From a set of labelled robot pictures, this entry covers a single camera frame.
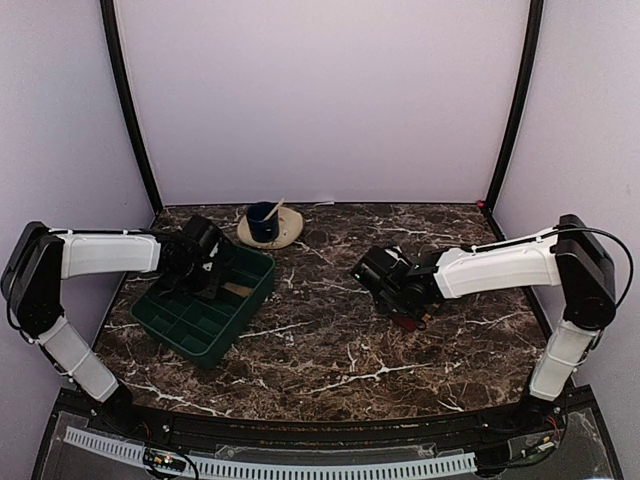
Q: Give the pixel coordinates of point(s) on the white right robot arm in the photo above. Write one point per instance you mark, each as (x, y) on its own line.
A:
(567, 255)

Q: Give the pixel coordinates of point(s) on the black front rail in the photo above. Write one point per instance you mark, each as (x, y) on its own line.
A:
(199, 431)

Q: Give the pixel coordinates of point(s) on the black right frame post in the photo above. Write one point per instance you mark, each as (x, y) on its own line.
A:
(516, 111)

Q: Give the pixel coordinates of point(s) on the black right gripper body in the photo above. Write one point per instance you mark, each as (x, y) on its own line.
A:
(397, 306)

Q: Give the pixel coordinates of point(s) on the white slotted cable duct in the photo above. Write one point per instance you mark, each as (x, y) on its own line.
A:
(254, 463)

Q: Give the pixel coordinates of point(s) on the wooden stick in cup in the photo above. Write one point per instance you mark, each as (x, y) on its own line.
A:
(274, 210)

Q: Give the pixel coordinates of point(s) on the tan sock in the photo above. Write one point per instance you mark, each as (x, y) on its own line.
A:
(237, 289)

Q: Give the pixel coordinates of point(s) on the black left frame post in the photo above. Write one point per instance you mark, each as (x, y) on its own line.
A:
(128, 109)

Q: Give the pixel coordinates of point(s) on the dark blue cup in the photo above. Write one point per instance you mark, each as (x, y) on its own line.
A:
(262, 232)

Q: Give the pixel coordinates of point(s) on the green plastic divided tray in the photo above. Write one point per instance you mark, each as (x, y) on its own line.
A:
(203, 330)

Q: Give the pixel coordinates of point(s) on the black frame post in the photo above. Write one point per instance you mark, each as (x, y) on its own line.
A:
(516, 111)
(128, 109)

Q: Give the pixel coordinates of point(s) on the small circuit board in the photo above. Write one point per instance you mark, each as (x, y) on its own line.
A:
(164, 461)

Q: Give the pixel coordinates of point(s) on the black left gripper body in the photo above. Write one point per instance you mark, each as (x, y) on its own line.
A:
(193, 281)

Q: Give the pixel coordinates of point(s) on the striped brown red sock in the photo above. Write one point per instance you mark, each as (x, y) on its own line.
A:
(416, 321)

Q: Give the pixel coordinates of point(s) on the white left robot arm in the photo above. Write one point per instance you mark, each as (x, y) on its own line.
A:
(42, 259)

